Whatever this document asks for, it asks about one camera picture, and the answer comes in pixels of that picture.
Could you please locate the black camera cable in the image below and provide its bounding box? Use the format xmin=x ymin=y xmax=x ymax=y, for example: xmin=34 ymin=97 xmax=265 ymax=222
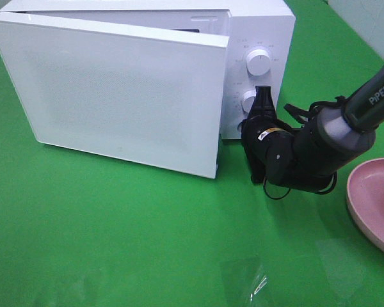
xmin=262 ymin=95 xmax=349 ymax=201

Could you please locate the pink round plate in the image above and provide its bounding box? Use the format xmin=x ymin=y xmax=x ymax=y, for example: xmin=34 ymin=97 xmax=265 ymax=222
xmin=346 ymin=158 xmax=384 ymax=252

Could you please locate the white microwave knob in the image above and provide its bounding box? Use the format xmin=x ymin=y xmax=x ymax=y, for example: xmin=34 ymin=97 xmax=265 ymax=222
xmin=246 ymin=48 xmax=271 ymax=76
xmin=241 ymin=90 xmax=257 ymax=113

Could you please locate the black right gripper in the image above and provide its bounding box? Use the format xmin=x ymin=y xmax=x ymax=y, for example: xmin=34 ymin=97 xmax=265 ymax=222
xmin=241 ymin=86 xmax=296 ymax=184

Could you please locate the white microwave oven body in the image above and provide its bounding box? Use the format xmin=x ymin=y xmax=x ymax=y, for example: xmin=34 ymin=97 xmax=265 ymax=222
xmin=0 ymin=1 xmax=296 ymax=139

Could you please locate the white microwave door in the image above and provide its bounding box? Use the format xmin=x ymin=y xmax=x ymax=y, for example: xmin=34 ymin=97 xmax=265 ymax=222
xmin=0 ymin=12 xmax=228 ymax=178

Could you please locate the upper white microwave knob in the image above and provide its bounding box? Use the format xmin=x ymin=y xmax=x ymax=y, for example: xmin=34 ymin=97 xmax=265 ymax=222
xmin=246 ymin=48 xmax=271 ymax=76

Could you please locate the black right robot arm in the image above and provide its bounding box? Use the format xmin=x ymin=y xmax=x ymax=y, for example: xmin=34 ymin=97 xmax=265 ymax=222
xmin=241 ymin=65 xmax=384 ymax=194

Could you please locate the lower white microwave knob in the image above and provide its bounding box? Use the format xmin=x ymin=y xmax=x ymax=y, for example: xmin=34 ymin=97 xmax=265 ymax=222
xmin=241 ymin=90 xmax=257 ymax=113

